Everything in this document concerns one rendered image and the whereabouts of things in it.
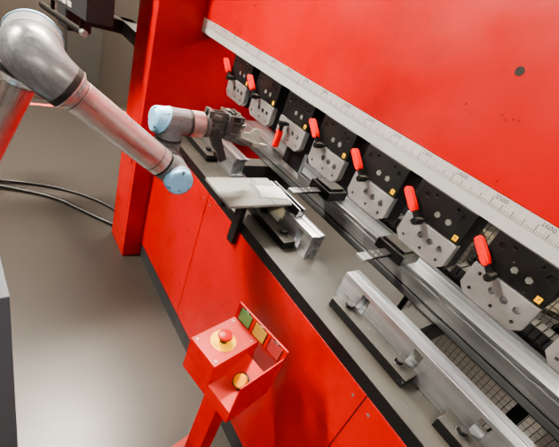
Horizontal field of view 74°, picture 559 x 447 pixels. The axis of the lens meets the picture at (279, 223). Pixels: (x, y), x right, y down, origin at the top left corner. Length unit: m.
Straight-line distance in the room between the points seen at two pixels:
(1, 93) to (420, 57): 0.95
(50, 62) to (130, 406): 1.38
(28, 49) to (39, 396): 1.36
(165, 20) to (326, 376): 1.57
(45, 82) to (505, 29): 0.91
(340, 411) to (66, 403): 1.13
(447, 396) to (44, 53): 1.15
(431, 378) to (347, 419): 0.26
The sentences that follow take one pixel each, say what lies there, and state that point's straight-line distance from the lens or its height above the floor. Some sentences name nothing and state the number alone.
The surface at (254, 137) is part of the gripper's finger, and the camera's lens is 1.18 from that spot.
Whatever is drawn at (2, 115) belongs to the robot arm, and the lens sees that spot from 1.05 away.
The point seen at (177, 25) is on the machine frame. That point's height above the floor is 1.34.
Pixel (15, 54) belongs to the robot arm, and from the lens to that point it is 0.90.
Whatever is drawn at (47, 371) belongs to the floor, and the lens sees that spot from 1.94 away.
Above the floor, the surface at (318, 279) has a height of 0.87.
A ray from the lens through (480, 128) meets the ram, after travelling 0.93.
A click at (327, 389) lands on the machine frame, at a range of 1.17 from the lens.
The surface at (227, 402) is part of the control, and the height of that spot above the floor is 0.70.
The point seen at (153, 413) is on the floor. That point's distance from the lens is 1.82.
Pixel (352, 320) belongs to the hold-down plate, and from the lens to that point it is 1.11.
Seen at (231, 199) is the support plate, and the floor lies 1.00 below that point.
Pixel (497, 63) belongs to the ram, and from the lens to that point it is 0.94.
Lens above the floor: 1.58
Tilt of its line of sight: 30 degrees down
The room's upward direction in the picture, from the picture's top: 22 degrees clockwise
